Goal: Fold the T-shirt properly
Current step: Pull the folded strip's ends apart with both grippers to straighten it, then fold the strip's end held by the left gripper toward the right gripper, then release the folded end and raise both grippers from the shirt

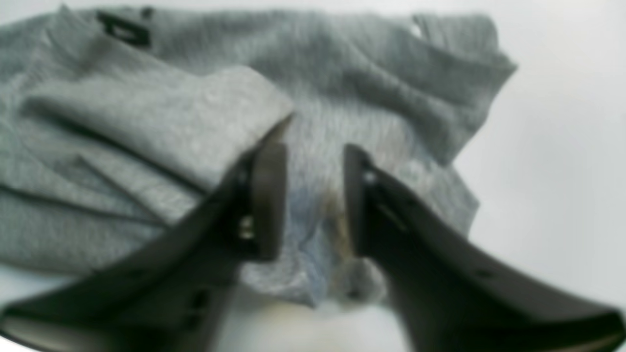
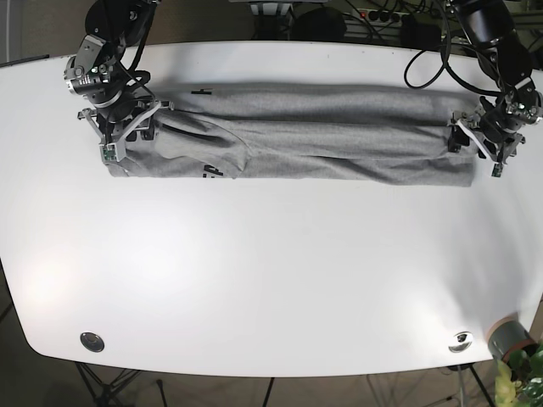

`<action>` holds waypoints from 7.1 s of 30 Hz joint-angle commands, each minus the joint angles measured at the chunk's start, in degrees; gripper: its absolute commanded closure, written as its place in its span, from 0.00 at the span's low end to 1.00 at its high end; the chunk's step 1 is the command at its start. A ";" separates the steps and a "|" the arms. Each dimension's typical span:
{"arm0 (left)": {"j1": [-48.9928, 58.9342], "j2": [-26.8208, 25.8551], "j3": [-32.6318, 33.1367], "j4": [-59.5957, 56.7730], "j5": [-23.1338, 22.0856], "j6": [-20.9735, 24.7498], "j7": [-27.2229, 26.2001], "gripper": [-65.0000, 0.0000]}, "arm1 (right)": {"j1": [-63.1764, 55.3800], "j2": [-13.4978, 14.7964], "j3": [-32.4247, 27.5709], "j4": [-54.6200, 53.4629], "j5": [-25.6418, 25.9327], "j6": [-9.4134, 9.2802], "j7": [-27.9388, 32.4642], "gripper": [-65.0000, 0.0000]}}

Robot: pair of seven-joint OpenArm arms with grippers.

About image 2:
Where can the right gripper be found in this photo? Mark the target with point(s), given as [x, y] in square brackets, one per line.
[125, 118]

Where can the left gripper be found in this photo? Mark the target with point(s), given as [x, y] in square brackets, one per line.
[494, 128]

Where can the light grey T-shirt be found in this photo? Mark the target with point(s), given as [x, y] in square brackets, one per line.
[372, 133]

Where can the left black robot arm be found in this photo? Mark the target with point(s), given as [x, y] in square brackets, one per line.
[492, 36]

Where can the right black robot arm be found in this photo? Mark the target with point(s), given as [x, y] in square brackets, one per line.
[104, 72]

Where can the left metal table grommet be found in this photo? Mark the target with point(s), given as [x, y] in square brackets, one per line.
[92, 342]

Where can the metal table grommet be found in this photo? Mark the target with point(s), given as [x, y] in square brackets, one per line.
[92, 342]
[460, 342]

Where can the grey plant pot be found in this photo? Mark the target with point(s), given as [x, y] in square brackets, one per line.
[508, 335]

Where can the right metal table grommet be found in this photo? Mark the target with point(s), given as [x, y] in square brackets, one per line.
[460, 342]

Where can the green plant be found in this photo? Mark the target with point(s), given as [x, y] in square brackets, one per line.
[518, 381]

